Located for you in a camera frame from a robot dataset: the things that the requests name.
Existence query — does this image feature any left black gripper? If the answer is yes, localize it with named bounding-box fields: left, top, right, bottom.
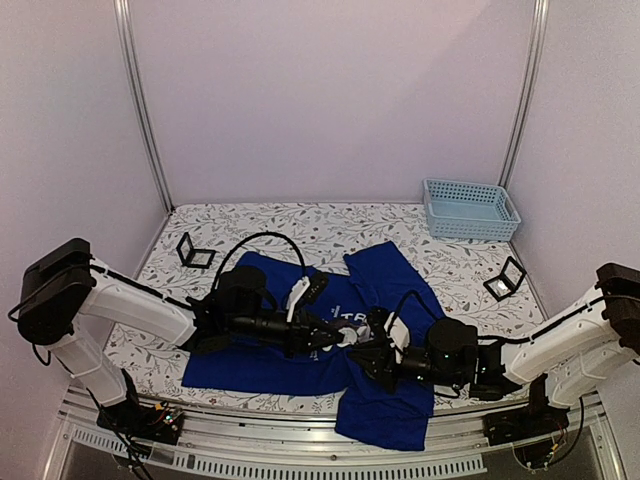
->
left=228, top=309, right=344, bottom=361

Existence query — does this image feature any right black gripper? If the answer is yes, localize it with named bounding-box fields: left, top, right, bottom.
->
left=346, top=339, right=464, bottom=396

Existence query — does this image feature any blue printed t-shirt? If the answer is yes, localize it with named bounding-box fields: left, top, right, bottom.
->
left=181, top=242, right=444, bottom=451

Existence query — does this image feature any round light blue brooch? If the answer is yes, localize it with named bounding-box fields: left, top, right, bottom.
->
left=336, top=327, right=360, bottom=348

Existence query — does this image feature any black brooch box yellow brooch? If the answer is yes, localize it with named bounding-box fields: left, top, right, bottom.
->
left=176, top=232, right=216, bottom=269

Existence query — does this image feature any black brooch box silver brooch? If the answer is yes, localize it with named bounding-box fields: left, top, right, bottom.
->
left=483, top=256, right=527, bottom=302

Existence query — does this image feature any light blue plastic basket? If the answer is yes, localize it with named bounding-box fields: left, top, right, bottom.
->
left=423, top=178, right=521, bottom=242

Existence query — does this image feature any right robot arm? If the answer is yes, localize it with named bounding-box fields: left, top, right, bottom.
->
left=349, top=263, right=639, bottom=436

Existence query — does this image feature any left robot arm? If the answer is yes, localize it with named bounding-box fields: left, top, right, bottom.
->
left=8, top=238, right=344, bottom=434

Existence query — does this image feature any floral patterned tablecloth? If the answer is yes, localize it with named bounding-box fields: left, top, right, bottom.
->
left=104, top=203, right=544, bottom=418

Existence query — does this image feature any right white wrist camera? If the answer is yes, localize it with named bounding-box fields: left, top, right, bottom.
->
left=368, top=307, right=411, bottom=364

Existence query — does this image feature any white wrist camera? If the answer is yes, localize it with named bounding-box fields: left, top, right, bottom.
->
left=368, top=307, right=411, bottom=364
left=286, top=271, right=329, bottom=323

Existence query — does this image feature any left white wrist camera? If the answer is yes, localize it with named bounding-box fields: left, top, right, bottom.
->
left=286, top=271, right=329, bottom=323

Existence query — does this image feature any right black cable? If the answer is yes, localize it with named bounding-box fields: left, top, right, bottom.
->
left=382, top=289, right=434, bottom=341

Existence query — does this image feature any black cable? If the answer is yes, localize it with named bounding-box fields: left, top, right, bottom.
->
left=382, top=289, right=434, bottom=341
left=214, top=231, right=307, bottom=296

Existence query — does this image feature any left black cable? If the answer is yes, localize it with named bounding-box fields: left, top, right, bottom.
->
left=214, top=231, right=307, bottom=296

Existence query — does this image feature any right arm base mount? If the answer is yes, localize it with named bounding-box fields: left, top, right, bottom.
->
left=482, top=374, right=569, bottom=470

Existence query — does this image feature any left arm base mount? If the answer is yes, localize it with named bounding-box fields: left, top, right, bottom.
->
left=97, top=400, right=185, bottom=445

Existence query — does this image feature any right aluminium frame post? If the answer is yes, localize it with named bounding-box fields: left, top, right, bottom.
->
left=498, top=0, right=550, bottom=190

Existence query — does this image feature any aluminium frame post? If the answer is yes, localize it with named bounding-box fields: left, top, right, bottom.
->
left=498, top=0, right=550, bottom=190
left=113, top=0, right=175, bottom=215

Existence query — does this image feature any left aluminium frame post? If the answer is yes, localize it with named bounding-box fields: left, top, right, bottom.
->
left=113, top=0, right=175, bottom=215

